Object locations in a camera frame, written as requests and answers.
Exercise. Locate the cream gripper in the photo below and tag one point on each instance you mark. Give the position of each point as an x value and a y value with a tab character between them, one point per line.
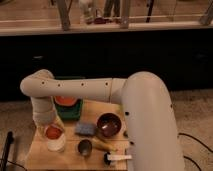
56	122

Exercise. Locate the red apple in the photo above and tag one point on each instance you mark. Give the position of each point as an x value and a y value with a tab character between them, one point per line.
53	133

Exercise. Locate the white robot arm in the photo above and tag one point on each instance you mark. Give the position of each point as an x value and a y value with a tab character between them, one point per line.
146	103

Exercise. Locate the white paper cup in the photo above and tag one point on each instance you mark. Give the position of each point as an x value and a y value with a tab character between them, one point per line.
57	144

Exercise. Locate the small metal cup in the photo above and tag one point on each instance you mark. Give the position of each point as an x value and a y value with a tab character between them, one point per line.
85	147

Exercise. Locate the green plastic tray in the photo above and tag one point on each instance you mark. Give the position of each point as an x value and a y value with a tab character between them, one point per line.
70	112

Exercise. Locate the orange plate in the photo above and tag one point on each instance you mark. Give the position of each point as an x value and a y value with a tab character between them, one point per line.
65	101

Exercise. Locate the blue sponge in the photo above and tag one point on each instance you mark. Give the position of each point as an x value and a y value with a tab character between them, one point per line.
87	129

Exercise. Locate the yellow banana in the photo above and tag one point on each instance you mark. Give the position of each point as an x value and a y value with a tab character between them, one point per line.
99	144

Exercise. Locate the black stand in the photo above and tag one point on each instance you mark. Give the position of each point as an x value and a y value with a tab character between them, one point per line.
9	140

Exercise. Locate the dark red bowl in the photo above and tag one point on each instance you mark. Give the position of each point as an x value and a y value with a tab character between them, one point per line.
109	124

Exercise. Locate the white handled brush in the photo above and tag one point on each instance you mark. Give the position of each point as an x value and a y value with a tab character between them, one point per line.
110	159

